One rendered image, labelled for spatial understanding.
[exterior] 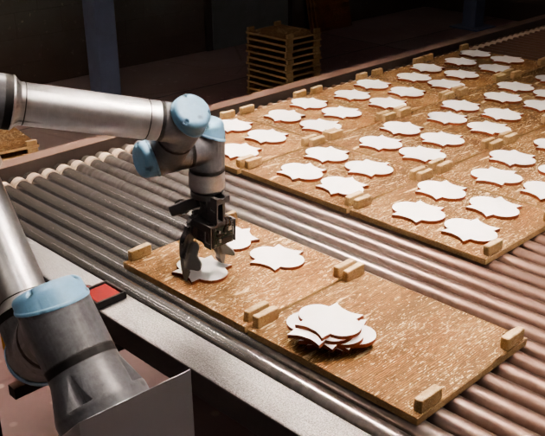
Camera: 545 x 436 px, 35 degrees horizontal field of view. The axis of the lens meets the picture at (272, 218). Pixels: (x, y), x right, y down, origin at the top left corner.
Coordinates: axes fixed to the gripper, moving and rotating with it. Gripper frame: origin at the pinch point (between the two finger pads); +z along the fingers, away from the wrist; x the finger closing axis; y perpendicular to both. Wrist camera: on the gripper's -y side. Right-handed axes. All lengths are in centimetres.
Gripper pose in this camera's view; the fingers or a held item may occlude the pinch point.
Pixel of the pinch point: (201, 268)
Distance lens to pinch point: 192.1
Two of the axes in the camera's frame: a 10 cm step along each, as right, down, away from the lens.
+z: -0.2, 9.0, 4.4
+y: 7.0, 3.3, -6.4
